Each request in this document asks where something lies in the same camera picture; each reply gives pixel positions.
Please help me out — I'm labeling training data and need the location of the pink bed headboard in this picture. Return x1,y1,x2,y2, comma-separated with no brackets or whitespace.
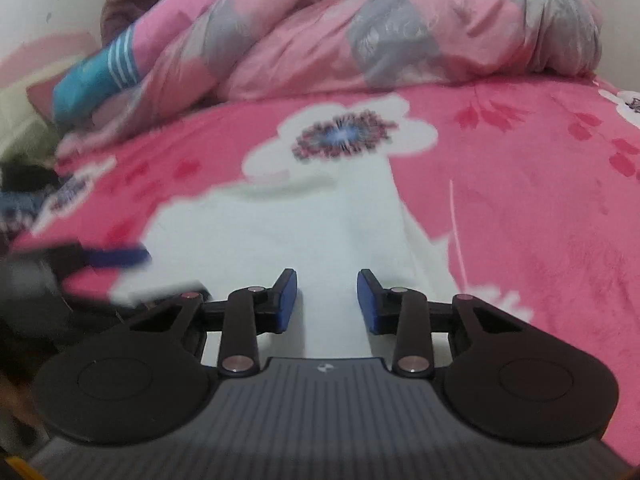
1,32,99,105

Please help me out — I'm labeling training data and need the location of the dark red cushion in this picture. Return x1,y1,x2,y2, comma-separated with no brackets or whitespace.
26,70,67,122

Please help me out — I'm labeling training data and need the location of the pink floral bed sheet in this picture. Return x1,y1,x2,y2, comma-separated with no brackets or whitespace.
18,77,639,462

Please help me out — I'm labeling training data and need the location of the blue striped pillow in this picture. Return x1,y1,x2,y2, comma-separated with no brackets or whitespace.
52,25,140,129

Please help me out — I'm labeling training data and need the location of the white fleece garment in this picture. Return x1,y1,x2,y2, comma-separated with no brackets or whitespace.
110,156,458,358

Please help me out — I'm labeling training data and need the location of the pink grey patchwork quilt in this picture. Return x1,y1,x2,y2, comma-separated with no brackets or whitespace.
56,0,602,159

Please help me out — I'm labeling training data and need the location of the black garment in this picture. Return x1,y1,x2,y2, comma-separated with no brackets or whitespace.
0,162,63,194

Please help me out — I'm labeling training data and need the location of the blue plaid folded clothes pile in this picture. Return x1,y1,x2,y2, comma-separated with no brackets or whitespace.
0,188,53,236

